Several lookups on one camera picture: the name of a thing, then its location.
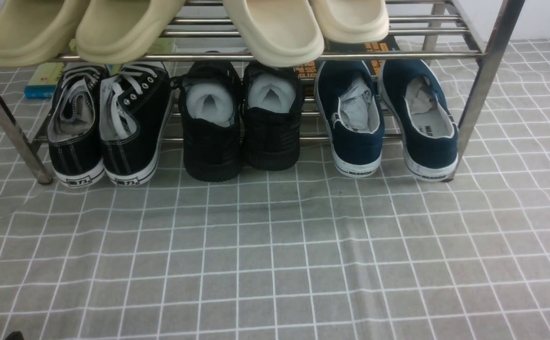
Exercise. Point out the black left-camera gripper finger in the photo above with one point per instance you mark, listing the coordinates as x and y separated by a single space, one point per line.
15 335

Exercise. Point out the navy slip-on shoe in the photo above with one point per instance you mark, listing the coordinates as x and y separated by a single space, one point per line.
414 95
347 100

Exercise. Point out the metal shoe rack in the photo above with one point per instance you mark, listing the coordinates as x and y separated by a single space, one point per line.
203 31

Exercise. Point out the black canvas sneaker left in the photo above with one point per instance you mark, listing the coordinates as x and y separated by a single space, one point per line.
72 131

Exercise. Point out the black canvas sneaker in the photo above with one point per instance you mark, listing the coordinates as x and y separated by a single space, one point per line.
72 131
135 105

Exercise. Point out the green and blue book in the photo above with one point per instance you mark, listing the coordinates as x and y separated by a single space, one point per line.
43 83

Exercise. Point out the black canvas sneaker right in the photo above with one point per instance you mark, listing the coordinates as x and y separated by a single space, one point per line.
135 105

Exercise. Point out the grey checked floor cloth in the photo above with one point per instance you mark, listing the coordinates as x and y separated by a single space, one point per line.
302 254

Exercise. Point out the olive slipper far left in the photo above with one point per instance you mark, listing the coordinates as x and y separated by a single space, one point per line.
33 32

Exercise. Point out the olive slipper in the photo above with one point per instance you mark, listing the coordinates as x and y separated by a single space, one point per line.
33 32
120 31

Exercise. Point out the black mesh sneaker left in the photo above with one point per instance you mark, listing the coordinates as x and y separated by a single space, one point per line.
209 103

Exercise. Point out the black mesh sneaker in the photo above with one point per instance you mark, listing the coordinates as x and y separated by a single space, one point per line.
271 112
209 103

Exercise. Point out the black mesh sneaker right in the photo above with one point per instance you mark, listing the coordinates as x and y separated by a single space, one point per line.
271 112

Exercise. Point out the black and orange book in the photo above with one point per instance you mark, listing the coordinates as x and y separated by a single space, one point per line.
307 72

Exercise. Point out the cream slipper centre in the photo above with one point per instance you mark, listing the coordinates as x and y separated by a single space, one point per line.
278 33

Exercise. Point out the cream slipper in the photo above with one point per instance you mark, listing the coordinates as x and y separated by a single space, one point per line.
278 33
352 21

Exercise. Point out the cream slipper right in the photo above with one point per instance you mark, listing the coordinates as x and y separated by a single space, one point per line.
352 21

